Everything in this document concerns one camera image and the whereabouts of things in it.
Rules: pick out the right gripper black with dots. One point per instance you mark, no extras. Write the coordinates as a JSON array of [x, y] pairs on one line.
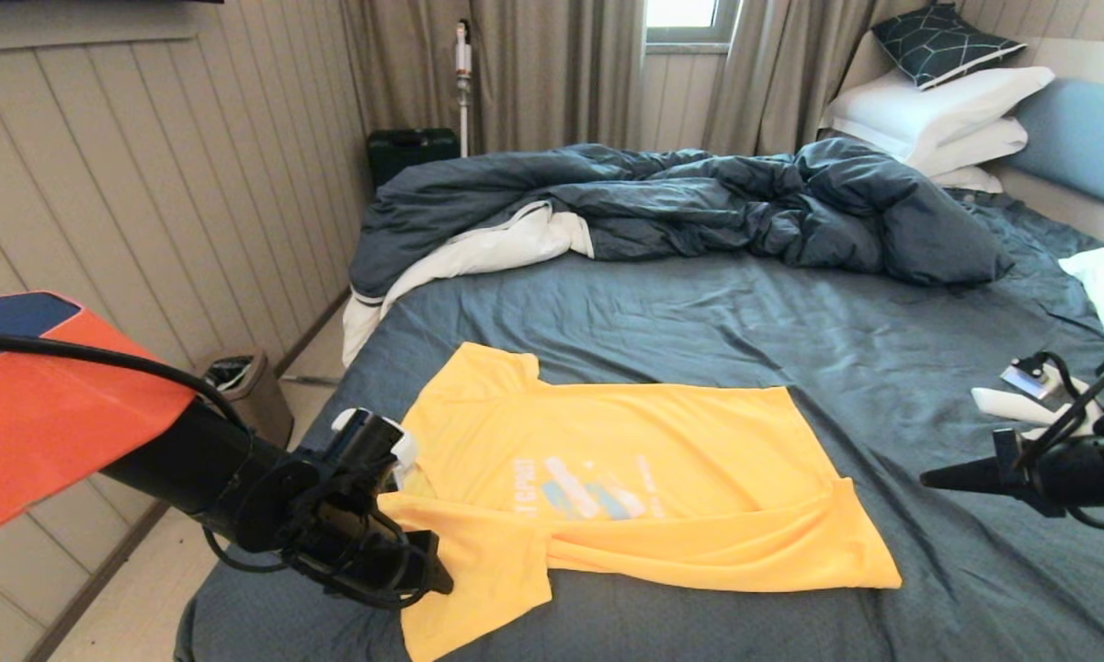
[[1066, 473]]

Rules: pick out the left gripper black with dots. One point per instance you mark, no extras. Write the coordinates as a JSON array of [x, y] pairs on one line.
[[358, 552]]

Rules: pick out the yellow printed t-shirt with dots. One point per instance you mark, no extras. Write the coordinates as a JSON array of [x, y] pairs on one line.
[[699, 441]]

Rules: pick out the white flat long bar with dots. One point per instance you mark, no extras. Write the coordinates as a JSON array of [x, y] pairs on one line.
[[988, 400]]

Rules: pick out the brown trash bin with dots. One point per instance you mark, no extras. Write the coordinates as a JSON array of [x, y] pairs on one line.
[[267, 409]]

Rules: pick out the grey-blue bed sheet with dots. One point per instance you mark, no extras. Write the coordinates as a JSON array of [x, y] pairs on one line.
[[791, 322]]

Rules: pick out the bin liner with trash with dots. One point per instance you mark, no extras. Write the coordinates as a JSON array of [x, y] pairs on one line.
[[230, 370]]

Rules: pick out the blue headboard cushion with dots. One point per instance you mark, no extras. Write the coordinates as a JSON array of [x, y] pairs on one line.
[[1085, 142]]

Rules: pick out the large white pillow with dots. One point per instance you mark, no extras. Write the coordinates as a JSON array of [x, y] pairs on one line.
[[928, 106]]

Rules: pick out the dark blue crumpled duvet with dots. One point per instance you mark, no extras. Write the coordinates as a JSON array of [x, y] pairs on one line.
[[699, 198]]

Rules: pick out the dark green hard case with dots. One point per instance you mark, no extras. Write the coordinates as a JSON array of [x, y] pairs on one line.
[[404, 152]]

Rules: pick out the dark patterned cushion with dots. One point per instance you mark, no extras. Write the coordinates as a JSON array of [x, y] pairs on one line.
[[938, 44]]

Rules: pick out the beige curtain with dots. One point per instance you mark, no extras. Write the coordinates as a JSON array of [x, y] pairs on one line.
[[552, 74], [772, 74]]

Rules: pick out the white stick vacuum cleaner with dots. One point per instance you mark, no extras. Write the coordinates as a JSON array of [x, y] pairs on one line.
[[463, 60]]

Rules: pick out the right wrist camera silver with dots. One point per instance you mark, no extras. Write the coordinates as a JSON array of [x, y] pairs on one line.
[[1028, 382]]

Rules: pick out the beige headboard frame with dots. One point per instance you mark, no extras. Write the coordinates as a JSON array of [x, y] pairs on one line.
[[1066, 207]]

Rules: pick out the window with grey frame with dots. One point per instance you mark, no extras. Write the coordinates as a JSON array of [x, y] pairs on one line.
[[680, 11]]

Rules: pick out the black wall screen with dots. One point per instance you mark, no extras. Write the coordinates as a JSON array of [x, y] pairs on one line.
[[55, 1]]

